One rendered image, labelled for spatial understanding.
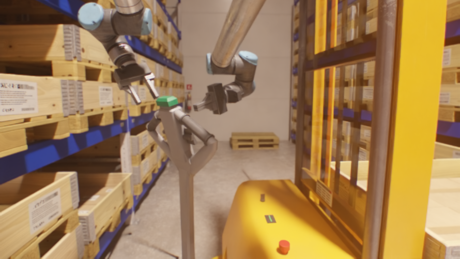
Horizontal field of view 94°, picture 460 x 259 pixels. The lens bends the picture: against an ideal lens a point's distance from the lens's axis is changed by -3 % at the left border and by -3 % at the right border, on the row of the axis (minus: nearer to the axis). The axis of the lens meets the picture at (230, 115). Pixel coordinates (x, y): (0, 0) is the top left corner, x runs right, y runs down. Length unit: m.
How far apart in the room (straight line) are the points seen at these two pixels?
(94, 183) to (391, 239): 2.47
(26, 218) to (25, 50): 1.01
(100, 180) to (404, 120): 2.52
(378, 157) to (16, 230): 1.43
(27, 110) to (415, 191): 1.57
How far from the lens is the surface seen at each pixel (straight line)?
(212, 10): 6.85
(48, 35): 1.82
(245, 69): 1.02
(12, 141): 1.33
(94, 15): 0.92
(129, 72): 0.96
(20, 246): 1.44
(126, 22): 0.88
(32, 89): 1.41
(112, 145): 2.78
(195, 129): 0.71
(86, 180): 2.75
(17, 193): 1.91
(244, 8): 0.68
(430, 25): 0.87
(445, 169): 2.07
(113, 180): 2.63
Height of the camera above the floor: 1.44
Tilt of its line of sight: 6 degrees down
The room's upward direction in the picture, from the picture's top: straight up
